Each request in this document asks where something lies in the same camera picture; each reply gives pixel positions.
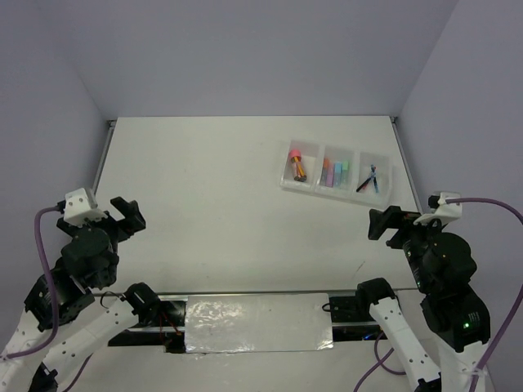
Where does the light blue pen refill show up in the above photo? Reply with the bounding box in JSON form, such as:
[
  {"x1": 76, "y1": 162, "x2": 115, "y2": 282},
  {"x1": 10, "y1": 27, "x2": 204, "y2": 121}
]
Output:
[{"x1": 368, "y1": 164, "x2": 379, "y2": 194}]

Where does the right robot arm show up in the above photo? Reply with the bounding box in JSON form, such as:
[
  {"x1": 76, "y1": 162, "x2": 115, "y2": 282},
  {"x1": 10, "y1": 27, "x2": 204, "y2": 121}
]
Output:
[{"x1": 355, "y1": 206, "x2": 490, "y2": 391}]

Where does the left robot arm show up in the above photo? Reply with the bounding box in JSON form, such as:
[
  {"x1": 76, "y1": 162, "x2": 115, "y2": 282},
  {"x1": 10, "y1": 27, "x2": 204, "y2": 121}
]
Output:
[{"x1": 1, "y1": 189, "x2": 160, "y2": 391}]

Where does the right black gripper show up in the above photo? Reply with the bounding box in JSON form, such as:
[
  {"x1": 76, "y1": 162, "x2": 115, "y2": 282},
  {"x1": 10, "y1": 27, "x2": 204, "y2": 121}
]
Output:
[{"x1": 367, "y1": 201, "x2": 445, "y2": 290}]

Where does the silver foil sheet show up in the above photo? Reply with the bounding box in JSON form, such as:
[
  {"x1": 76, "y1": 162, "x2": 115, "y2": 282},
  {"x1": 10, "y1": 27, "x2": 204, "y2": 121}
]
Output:
[{"x1": 185, "y1": 293, "x2": 334, "y2": 354}]

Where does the clear three-compartment tray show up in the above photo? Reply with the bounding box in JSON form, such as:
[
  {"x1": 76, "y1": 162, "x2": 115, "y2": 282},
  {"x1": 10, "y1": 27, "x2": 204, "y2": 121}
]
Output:
[{"x1": 280, "y1": 140, "x2": 393, "y2": 208}]

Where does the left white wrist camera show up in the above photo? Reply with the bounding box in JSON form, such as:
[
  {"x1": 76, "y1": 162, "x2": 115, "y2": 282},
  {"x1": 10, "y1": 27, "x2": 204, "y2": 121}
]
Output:
[{"x1": 64, "y1": 188, "x2": 107, "y2": 227}]

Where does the red pen refill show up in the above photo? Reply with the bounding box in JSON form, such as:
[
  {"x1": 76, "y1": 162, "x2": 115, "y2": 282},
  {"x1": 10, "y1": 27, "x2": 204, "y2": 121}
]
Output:
[{"x1": 357, "y1": 174, "x2": 375, "y2": 191}]

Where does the green highlighter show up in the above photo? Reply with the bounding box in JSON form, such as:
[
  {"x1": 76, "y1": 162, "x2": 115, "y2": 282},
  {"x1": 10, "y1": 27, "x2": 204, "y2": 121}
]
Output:
[{"x1": 341, "y1": 160, "x2": 351, "y2": 189}]

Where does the purple pink highlighter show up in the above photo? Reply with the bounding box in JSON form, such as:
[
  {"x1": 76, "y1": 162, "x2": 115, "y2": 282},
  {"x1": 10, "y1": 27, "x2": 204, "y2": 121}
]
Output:
[{"x1": 320, "y1": 165, "x2": 333, "y2": 188}]

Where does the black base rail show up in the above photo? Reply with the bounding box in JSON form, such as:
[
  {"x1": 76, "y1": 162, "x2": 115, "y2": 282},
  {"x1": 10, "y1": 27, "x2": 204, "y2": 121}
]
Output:
[{"x1": 108, "y1": 291, "x2": 381, "y2": 354}]

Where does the pink capped lead tube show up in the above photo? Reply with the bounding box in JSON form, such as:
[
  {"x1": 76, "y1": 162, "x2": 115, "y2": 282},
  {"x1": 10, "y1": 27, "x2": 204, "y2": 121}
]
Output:
[{"x1": 288, "y1": 149, "x2": 307, "y2": 182}]

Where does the blue highlighter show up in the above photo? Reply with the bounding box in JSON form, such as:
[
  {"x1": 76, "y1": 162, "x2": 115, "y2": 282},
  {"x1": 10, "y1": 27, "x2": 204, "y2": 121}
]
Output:
[{"x1": 333, "y1": 162, "x2": 343, "y2": 187}]

